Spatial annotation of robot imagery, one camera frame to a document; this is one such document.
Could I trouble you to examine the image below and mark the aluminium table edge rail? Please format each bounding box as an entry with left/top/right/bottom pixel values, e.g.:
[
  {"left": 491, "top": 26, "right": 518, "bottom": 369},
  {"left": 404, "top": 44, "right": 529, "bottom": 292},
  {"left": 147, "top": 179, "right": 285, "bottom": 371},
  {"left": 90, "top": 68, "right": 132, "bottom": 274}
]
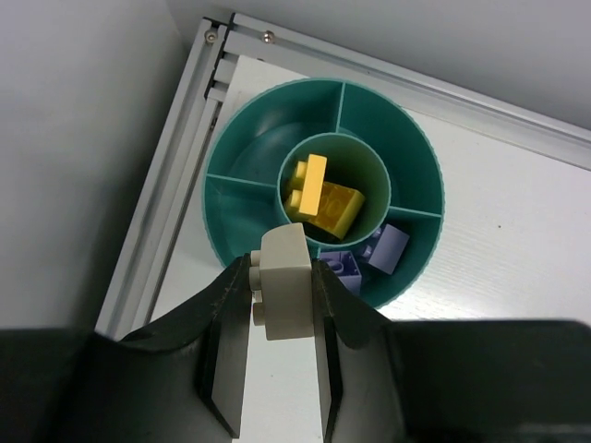
[{"left": 96, "top": 14, "right": 590, "bottom": 338}]

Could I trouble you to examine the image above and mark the purple lego brick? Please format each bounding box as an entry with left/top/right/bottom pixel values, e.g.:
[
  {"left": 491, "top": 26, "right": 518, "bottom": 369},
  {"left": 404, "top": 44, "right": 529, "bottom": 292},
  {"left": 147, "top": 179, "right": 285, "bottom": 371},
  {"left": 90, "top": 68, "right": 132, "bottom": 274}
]
[
  {"left": 319, "top": 250, "right": 362, "bottom": 296},
  {"left": 357, "top": 224, "right": 409, "bottom": 275}
]

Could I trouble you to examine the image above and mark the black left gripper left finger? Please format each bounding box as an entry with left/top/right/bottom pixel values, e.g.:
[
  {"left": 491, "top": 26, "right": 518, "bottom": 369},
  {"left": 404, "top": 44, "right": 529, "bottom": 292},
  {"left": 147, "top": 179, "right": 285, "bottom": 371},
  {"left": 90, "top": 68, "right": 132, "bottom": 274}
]
[{"left": 1, "top": 256, "right": 251, "bottom": 442}]

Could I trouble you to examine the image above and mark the white lego brick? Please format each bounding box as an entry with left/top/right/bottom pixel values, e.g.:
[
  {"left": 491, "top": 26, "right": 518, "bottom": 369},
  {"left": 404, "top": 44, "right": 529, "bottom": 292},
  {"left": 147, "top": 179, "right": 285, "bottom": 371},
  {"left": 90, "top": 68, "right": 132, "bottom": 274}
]
[{"left": 248, "top": 223, "right": 314, "bottom": 341}]

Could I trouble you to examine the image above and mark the small yellow lego plate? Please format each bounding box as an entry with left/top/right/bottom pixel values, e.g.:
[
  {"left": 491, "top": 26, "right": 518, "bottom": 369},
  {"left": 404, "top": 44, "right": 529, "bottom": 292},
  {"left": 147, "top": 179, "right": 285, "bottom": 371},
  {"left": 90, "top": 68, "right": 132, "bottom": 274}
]
[{"left": 283, "top": 154, "right": 328, "bottom": 221}]

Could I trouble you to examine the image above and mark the teal divided round container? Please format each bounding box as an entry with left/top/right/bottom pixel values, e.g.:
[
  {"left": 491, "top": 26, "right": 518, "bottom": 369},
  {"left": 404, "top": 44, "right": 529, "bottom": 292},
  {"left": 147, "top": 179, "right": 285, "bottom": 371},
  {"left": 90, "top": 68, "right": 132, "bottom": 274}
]
[{"left": 202, "top": 78, "right": 444, "bottom": 308}]

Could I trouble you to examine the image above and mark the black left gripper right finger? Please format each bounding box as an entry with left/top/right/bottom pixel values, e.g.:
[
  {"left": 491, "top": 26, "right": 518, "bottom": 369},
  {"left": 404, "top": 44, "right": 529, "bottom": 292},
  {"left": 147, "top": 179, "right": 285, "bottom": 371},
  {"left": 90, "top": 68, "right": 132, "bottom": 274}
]
[{"left": 311, "top": 260, "right": 590, "bottom": 442}]

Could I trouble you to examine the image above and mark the long yellow lego plate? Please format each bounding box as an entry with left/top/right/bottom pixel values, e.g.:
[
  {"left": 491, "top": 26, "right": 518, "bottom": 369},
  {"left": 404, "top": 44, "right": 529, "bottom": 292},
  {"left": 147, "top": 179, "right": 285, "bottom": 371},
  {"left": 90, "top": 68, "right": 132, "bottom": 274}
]
[{"left": 308, "top": 181, "right": 365, "bottom": 240}]

